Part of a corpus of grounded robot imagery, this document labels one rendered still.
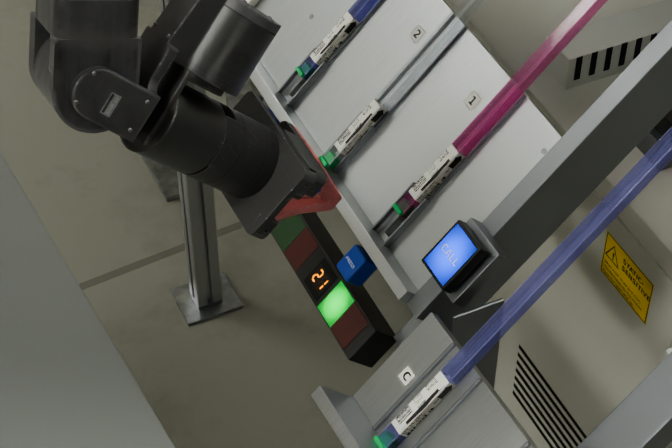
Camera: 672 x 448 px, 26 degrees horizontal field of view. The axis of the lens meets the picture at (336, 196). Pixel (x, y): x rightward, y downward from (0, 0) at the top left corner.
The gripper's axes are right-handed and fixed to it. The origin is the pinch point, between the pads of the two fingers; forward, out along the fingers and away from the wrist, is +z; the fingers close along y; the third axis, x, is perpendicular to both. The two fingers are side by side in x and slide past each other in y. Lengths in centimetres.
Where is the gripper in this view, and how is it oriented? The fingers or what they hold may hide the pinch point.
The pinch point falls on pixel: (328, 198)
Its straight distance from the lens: 113.1
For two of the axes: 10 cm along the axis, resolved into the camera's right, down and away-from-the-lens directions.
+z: 6.3, 3.0, 7.2
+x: -6.5, 7.2, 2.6
